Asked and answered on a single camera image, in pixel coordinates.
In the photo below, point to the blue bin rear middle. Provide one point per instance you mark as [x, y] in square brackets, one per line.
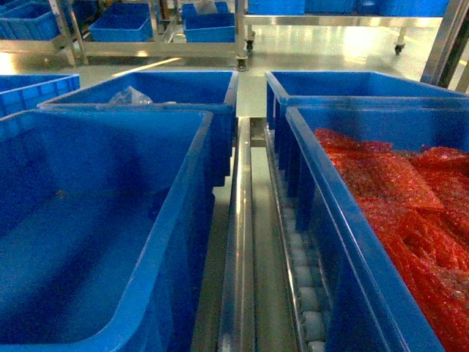
[214, 91]

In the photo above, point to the blue bin rear right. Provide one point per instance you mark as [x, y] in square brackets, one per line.
[350, 89]

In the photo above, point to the steel flow rack shelf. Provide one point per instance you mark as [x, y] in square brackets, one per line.
[247, 303]

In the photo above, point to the blue bin front middle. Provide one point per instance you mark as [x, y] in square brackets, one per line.
[105, 219]

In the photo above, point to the blue bin with red bags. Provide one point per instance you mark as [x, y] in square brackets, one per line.
[368, 304]

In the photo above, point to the blue bin far left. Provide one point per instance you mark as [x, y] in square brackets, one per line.
[22, 92]

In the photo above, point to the clear plastic bag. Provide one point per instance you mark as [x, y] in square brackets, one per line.
[130, 96]

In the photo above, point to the red bubble wrap bags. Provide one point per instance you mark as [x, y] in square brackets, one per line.
[417, 204]

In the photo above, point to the background rack with blue bins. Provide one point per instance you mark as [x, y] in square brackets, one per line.
[221, 29]

